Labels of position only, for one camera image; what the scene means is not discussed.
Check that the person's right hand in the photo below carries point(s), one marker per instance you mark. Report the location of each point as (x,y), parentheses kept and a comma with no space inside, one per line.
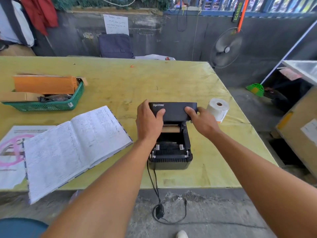
(204,123)

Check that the person's left hand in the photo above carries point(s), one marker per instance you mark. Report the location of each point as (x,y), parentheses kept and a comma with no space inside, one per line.
(146,125)

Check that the person's left thumb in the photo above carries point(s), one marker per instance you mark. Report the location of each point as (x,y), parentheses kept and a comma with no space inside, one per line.
(160,113)

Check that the person's right thumb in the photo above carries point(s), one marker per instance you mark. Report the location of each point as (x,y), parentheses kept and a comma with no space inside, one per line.
(190,112)

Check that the black label printer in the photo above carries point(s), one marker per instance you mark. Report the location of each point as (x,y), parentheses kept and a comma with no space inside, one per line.
(173,156)

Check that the person's left forearm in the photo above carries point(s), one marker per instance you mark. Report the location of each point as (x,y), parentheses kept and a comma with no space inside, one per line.
(109,190)

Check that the person's right forearm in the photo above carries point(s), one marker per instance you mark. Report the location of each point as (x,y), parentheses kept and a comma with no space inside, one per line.
(262,185)

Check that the white label roll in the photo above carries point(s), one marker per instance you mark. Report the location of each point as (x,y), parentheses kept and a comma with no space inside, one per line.
(218,109)

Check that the white plastic sheet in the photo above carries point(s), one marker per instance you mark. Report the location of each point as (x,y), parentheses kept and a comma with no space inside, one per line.
(154,57)

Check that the green plastic dustpan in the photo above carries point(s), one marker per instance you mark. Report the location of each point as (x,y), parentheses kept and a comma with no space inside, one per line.
(256,89)

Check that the black standing fan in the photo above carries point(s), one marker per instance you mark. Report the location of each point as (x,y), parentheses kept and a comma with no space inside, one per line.
(226,49)

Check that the dark blue bag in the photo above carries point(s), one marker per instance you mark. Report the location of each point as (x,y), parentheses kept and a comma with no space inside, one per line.
(116,46)

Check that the open handwritten notebook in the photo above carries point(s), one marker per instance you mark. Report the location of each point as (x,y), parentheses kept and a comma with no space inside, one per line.
(74,148)

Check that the black power adapter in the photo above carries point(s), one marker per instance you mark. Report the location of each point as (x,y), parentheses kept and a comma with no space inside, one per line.
(159,211)

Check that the white handwritten paper note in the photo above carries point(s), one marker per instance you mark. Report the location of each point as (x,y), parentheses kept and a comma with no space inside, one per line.
(116,24)

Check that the black plastic bag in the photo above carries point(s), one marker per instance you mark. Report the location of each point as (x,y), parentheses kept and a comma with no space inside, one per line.
(55,97)

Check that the pink paper sheet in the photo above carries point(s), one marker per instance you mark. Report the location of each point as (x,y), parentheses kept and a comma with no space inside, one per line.
(291,73)

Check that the orange pole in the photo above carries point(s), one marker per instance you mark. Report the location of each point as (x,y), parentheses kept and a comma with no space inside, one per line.
(242,14)

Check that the green plastic basket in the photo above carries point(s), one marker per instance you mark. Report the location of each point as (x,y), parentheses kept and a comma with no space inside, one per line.
(49,106)

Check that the large cardboard carton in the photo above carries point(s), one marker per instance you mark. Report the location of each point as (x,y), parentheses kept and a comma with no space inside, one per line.
(299,136)

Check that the orange padded envelope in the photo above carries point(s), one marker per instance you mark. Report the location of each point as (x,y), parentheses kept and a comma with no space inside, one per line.
(45,84)

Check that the white side table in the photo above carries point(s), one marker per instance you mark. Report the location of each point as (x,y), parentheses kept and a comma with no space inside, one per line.
(303,69)

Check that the person's white shoe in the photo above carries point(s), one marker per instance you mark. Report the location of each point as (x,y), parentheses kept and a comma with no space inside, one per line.
(182,234)

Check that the blue metal fence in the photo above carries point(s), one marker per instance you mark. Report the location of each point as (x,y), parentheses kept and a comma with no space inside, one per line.
(260,9)

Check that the brown cardboard box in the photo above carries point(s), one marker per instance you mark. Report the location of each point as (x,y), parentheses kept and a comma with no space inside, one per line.
(17,96)

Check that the white poster with pink print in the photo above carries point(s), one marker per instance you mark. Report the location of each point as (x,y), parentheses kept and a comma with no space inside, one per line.
(12,156)

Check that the red hanging cloth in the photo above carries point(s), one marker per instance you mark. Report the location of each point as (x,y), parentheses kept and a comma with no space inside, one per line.
(40,12)

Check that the white and grey hanging garment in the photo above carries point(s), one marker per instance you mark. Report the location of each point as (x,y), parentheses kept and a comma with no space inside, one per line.
(17,27)

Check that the blue round stool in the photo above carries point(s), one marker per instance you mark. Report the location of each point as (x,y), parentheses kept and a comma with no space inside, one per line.
(19,229)

